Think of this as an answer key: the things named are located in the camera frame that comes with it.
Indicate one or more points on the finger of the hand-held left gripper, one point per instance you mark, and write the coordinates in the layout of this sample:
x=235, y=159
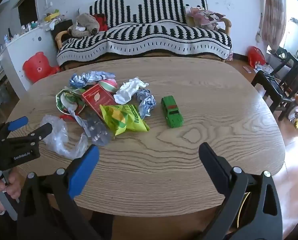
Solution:
x=18, y=123
x=42, y=131

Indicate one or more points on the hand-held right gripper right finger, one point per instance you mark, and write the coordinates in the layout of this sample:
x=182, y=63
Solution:
x=214, y=165

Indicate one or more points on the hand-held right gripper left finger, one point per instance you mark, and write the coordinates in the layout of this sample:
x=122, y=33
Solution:
x=85, y=170

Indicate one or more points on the clear plastic bag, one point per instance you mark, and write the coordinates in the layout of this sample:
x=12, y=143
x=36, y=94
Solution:
x=61, y=141

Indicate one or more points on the silver blister pack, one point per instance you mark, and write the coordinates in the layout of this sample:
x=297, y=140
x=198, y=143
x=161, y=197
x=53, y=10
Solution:
x=97, y=132

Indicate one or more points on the green red white wrapper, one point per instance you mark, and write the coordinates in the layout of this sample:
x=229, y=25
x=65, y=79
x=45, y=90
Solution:
x=68, y=98

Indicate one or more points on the person's left forearm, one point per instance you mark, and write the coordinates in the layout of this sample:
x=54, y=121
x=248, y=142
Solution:
x=0, y=227

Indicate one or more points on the person's left hand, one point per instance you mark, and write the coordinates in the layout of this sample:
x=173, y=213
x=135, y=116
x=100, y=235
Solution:
x=15, y=187

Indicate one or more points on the red bear stool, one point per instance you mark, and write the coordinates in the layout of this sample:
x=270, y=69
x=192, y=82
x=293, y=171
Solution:
x=37, y=66

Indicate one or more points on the red cardboard box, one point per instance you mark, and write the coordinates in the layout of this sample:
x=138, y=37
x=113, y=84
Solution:
x=96, y=98

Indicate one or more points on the yellow green snack bag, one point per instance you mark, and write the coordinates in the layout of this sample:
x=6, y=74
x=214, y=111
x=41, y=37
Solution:
x=124, y=120

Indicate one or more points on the green toy car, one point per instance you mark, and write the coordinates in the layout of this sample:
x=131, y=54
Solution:
x=172, y=113

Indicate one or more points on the blue silver crumpled foil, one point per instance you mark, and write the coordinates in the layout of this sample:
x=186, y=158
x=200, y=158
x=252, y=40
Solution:
x=88, y=77

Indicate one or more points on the white cabinet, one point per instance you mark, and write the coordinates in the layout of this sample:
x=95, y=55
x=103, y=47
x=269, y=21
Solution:
x=21, y=47

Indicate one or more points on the pink green striped ball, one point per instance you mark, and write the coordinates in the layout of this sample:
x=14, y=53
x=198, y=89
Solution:
x=110, y=85

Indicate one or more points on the crumpled white tissue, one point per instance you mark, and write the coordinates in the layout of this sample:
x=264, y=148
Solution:
x=127, y=92

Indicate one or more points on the crumpled blue white paper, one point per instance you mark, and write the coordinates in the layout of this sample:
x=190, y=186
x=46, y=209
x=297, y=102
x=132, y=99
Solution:
x=146, y=102

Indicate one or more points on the row of small bottles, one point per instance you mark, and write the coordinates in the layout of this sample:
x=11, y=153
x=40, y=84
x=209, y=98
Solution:
x=21, y=30

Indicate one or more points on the rattan sofa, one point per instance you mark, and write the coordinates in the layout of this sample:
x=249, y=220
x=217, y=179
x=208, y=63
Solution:
x=60, y=36

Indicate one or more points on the black low side table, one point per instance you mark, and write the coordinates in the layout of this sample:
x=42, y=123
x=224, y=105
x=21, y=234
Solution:
x=271, y=85

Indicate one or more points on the black bag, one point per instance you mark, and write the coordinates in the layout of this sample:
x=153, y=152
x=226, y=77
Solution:
x=61, y=26

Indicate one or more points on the white papers on floor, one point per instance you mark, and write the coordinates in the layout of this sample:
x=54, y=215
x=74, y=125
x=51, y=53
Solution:
x=262, y=68

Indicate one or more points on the yellow container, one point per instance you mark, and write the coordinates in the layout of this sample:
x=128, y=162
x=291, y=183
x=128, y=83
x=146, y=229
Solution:
x=50, y=17

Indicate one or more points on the dark doorway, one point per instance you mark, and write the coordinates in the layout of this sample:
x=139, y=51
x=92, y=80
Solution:
x=27, y=7

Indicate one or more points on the red plastic bag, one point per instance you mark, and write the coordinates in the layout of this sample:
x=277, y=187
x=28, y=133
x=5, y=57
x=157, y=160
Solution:
x=255, y=56

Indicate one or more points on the brown plush toy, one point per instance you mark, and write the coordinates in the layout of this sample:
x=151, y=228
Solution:
x=86, y=21

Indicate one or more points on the red cloth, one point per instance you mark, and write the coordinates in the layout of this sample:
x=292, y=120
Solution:
x=102, y=23

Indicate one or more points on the black wooden table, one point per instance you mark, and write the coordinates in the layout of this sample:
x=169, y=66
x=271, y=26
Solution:
x=292, y=62

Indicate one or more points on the black white striped sofa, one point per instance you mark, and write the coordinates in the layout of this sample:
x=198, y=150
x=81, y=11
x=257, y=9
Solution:
x=149, y=35

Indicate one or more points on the pink printed pillow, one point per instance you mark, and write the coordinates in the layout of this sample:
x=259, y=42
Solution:
x=204, y=16

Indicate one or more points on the pink patterned curtain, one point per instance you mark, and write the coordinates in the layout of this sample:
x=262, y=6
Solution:
x=274, y=17

